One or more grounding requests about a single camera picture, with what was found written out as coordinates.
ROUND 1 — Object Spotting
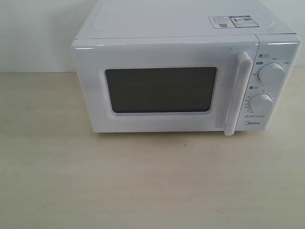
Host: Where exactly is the white upper power knob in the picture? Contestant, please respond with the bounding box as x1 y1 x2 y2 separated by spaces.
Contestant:
258 62 285 85

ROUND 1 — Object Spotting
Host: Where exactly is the blue white label sticker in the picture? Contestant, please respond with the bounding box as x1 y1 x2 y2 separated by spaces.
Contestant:
208 15 259 29

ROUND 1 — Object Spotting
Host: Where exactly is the white Midea microwave oven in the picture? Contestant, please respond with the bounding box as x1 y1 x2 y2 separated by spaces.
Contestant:
74 0 302 132

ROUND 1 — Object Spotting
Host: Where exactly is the white lower timer knob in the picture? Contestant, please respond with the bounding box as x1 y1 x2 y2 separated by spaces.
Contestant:
249 94 274 112

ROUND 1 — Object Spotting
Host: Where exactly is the white microwave door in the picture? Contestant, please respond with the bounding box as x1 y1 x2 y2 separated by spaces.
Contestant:
71 35 259 135

